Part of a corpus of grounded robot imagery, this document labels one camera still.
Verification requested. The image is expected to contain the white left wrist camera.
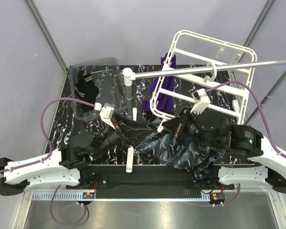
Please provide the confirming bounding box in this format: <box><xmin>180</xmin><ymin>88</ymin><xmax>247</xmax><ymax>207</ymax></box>
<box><xmin>94</xmin><ymin>103</ymin><xmax>114</xmax><ymax>128</ymax></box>

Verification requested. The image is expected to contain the white clip sock hanger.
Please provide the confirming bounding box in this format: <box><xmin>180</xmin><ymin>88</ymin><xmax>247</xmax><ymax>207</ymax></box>
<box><xmin>150</xmin><ymin>30</ymin><xmax>257</xmax><ymax>125</ymax></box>

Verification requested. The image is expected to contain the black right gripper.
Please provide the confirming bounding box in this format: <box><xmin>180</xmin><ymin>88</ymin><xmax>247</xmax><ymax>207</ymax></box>
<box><xmin>162</xmin><ymin>106</ymin><xmax>220</xmax><ymax>150</ymax></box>

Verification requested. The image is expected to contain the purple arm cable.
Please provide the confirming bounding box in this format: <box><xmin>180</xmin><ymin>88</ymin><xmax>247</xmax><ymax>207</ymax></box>
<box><xmin>204</xmin><ymin>80</ymin><xmax>286</xmax><ymax>165</ymax></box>
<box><xmin>0</xmin><ymin>97</ymin><xmax>98</xmax><ymax>184</ymax></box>

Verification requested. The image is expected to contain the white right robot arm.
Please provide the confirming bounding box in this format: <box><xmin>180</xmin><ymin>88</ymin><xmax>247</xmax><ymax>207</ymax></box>
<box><xmin>163</xmin><ymin>108</ymin><xmax>286</xmax><ymax>194</ymax></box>

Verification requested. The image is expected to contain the clear plastic bin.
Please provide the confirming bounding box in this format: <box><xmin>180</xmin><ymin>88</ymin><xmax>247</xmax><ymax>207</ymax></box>
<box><xmin>68</xmin><ymin>57</ymin><xmax>126</xmax><ymax>121</ymax></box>

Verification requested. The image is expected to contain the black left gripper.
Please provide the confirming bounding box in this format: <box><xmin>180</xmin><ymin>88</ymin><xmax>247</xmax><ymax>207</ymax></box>
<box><xmin>92</xmin><ymin>114</ymin><xmax>154</xmax><ymax>160</ymax></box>

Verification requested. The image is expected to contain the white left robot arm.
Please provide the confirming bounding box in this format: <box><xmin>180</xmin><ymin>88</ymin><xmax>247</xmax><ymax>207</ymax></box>
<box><xmin>0</xmin><ymin>115</ymin><xmax>153</xmax><ymax>196</ymax></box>

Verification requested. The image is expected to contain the grey white drying rack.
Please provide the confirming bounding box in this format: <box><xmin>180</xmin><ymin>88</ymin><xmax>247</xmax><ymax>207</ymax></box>
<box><xmin>122</xmin><ymin>60</ymin><xmax>286</xmax><ymax>178</ymax></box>

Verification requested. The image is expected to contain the dark patterned cloth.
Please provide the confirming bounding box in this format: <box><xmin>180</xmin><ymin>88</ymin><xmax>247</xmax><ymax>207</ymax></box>
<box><xmin>137</xmin><ymin>118</ymin><xmax>225</xmax><ymax>180</ymax></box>

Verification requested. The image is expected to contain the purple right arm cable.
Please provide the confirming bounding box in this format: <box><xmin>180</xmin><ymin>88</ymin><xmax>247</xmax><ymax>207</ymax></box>
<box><xmin>204</xmin><ymin>80</ymin><xmax>286</xmax><ymax>165</ymax></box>

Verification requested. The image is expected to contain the purple sock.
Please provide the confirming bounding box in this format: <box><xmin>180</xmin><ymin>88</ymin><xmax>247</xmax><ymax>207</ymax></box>
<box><xmin>142</xmin><ymin>52</ymin><xmax>177</xmax><ymax>114</ymax></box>

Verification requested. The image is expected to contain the black striped sock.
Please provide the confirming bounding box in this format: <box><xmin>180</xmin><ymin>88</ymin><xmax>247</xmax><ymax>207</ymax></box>
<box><xmin>74</xmin><ymin>70</ymin><xmax>99</xmax><ymax>104</ymax></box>

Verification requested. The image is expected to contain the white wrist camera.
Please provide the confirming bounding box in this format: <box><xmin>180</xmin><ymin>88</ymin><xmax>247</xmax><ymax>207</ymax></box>
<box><xmin>94</xmin><ymin>103</ymin><xmax>114</xmax><ymax>128</ymax></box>
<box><xmin>190</xmin><ymin>89</ymin><xmax>210</xmax><ymax>115</ymax></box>

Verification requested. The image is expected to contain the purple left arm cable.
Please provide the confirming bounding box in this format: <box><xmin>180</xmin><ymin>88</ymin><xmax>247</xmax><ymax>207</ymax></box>
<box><xmin>0</xmin><ymin>97</ymin><xmax>98</xmax><ymax>184</ymax></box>

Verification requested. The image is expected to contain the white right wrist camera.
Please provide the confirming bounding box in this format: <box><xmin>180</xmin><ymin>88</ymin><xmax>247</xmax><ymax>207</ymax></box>
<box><xmin>190</xmin><ymin>89</ymin><xmax>210</xmax><ymax>115</ymax></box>

